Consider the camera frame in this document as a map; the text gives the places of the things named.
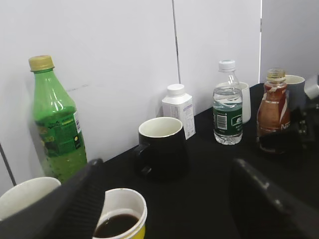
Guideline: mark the yellow paper cup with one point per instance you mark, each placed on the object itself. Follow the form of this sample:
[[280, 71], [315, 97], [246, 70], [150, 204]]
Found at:
[[123, 215]]

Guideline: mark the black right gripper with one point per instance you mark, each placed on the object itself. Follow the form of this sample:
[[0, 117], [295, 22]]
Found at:
[[305, 120]]

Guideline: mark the white carton box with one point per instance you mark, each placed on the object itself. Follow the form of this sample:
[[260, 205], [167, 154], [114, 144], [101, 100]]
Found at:
[[178, 104]]

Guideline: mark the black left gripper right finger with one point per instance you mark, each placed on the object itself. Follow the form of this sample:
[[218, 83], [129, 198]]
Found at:
[[263, 210]]

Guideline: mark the orange Nescafe bottle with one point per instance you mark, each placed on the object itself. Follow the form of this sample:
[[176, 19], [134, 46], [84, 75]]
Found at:
[[273, 113]]

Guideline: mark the grey mug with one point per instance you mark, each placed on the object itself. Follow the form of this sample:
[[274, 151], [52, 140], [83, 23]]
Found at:
[[296, 94]]

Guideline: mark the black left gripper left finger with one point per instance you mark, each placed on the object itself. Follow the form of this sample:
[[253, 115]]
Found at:
[[71, 211]]

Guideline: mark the water bottle green label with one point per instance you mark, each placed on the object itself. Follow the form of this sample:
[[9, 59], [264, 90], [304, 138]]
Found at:
[[227, 106]]

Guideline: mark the black ceramic mug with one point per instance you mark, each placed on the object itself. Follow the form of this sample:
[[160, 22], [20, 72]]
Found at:
[[162, 153]]

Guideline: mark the red ceramic mug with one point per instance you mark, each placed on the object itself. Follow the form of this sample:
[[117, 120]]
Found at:
[[25, 194]]

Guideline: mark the green sprite bottle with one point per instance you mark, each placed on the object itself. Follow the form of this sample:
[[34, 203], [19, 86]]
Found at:
[[55, 115]]

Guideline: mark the white mug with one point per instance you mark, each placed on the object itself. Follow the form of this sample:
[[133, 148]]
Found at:
[[245, 102]]

